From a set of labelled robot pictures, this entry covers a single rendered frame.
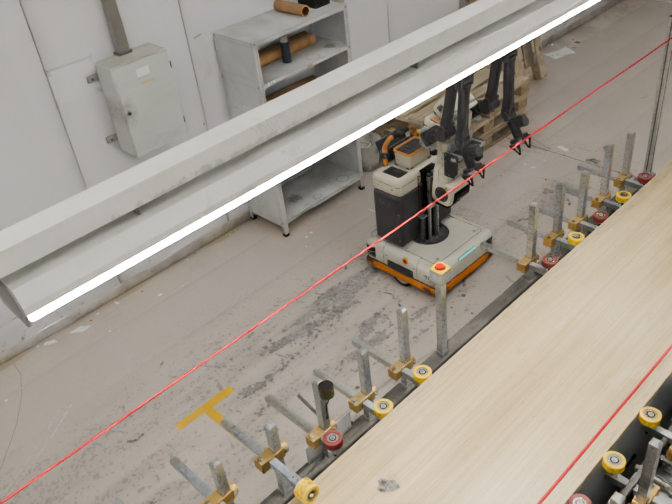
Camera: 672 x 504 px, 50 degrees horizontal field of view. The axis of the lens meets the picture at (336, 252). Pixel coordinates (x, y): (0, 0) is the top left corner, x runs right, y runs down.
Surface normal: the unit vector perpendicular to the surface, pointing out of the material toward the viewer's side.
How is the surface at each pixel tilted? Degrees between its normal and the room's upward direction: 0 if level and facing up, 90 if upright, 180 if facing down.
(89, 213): 90
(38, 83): 90
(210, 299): 0
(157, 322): 0
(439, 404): 0
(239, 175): 61
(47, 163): 90
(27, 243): 90
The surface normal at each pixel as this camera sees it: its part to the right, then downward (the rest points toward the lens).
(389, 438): -0.11, -0.80
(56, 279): 0.56, -0.08
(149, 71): 0.70, 0.36
